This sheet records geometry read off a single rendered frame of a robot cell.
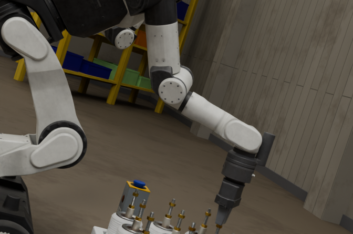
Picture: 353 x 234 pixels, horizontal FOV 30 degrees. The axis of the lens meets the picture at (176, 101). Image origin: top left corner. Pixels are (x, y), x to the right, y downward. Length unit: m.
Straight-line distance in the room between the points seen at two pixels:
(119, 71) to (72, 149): 6.16
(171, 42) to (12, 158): 0.56
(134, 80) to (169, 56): 6.60
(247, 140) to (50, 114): 0.57
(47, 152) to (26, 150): 0.06
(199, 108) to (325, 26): 4.21
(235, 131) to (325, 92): 3.80
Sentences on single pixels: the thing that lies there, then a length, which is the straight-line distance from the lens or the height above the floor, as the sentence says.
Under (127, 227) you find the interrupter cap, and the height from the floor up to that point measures 0.25.
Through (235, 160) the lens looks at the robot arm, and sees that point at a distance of 1.87.
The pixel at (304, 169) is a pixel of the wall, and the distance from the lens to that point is 5.56.
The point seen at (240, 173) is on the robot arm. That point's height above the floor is 0.49.
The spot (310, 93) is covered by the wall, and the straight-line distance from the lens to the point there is 5.82.
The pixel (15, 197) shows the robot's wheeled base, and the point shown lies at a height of 0.25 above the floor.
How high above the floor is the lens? 0.73
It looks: 3 degrees down
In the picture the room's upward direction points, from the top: 18 degrees clockwise
